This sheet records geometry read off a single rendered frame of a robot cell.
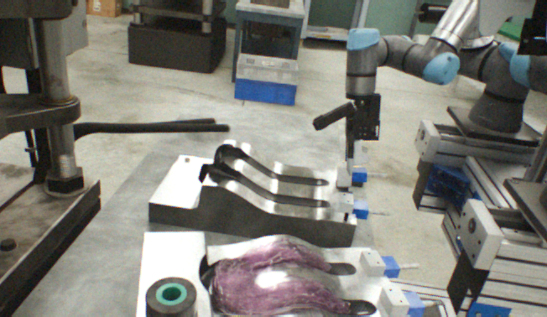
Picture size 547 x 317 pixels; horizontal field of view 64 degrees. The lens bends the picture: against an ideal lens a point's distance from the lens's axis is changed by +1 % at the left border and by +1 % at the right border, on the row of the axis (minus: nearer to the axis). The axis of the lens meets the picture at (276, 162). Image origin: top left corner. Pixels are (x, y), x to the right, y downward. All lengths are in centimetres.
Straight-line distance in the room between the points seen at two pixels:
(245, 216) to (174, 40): 407
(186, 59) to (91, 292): 422
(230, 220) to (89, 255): 32
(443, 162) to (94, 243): 101
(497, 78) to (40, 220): 128
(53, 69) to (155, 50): 396
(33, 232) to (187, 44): 399
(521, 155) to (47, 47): 132
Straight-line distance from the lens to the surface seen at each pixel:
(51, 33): 114
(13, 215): 124
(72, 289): 98
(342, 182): 116
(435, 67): 106
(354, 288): 93
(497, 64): 142
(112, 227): 112
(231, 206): 104
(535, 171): 137
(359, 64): 108
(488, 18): 53
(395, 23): 770
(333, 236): 106
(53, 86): 117
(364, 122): 110
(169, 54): 505
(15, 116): 113
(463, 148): 143
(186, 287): 74
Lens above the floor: 146
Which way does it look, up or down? 27 degrees down
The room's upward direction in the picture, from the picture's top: 8 degrees clockwise
